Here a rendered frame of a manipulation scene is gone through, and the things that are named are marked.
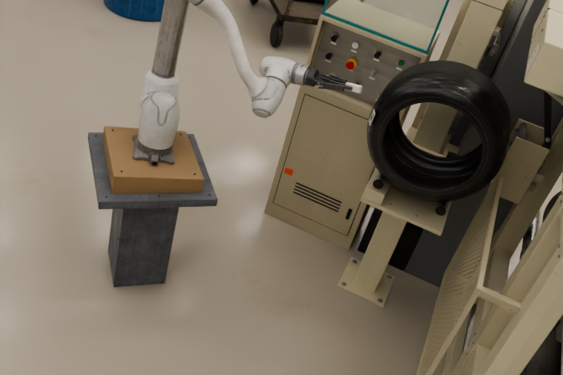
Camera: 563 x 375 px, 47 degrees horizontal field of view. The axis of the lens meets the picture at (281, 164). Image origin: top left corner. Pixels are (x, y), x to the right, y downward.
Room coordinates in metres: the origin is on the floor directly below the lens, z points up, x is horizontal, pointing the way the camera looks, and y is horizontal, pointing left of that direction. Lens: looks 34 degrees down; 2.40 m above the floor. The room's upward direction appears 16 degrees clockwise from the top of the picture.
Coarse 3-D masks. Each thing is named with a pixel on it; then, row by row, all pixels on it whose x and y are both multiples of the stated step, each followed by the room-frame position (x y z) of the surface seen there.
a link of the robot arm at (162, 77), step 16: (176, 0) 2.47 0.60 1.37; (176, 16) 2.47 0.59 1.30; (160, 32) 2.48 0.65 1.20; (176, 32) 2.47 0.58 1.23; (160, 48) 2.46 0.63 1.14; (176, 48) 2.48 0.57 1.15; (160, 64) 2.46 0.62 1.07; (176, 64) 2.50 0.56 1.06; (144, 80) 2.46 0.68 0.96; (160, 80) 2.44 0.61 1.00; (176, 80) 2.49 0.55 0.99; (144, 96) 2.41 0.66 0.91; (176, 96) 2.47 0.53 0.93
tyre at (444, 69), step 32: (416, 64) 2.49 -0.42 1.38; (448, 64) 2.43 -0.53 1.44; (384, 96) 2.33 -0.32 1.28; (416, 96) 2.27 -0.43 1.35; (448, 96) 2.24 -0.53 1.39; (480, 96) 2.26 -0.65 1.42; (384, 128) 2.28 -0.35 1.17; (480, 128) 2.21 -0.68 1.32; (384, 160) 2.27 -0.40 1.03; (416, 160) 2.50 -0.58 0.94; (448, 160) 2.48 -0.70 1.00; (480, 160) 2.44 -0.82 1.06; (416, 192) 2.23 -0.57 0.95; (448, 192) 2.21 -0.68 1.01
